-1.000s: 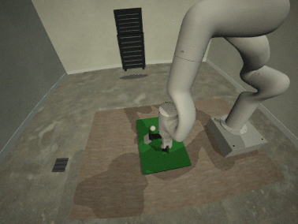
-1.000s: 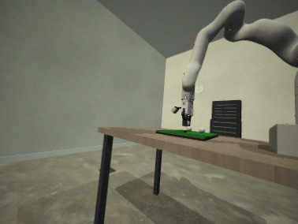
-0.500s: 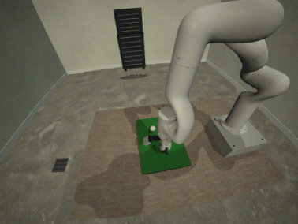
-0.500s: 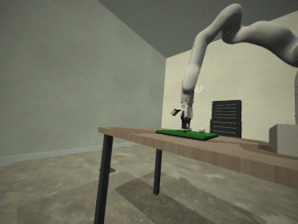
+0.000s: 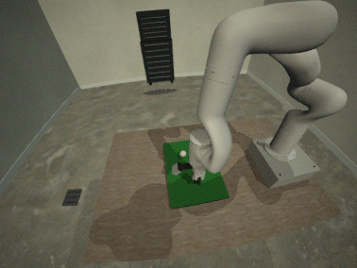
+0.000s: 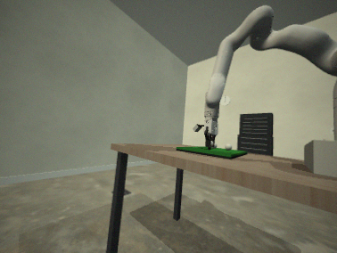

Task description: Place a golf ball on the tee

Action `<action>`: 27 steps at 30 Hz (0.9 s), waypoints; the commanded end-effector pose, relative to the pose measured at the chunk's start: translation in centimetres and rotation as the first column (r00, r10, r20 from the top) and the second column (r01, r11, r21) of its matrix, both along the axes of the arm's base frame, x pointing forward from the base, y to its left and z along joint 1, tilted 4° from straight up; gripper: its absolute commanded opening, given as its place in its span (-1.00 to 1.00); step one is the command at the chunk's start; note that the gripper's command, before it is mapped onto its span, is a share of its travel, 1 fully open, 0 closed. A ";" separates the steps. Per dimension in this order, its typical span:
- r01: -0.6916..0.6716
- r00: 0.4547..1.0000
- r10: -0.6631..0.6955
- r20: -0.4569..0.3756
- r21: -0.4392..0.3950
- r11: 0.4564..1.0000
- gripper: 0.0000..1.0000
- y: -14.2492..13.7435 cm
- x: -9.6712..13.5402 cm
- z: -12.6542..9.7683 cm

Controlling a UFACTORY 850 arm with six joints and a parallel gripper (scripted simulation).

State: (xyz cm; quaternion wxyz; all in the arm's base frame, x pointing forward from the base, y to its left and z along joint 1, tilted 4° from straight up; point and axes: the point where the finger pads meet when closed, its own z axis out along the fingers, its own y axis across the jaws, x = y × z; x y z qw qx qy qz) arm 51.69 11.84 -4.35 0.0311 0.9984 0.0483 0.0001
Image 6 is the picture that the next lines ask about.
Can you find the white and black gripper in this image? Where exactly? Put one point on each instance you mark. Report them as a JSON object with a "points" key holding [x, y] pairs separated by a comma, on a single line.
{"points": [[210, 129]]}

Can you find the green turf mat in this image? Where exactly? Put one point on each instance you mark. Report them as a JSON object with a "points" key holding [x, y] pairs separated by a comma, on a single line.
{"points": [[208, 151]]}

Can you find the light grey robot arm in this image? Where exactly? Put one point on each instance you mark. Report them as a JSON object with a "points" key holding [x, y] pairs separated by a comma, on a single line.
{"points": [[311, 43]]}

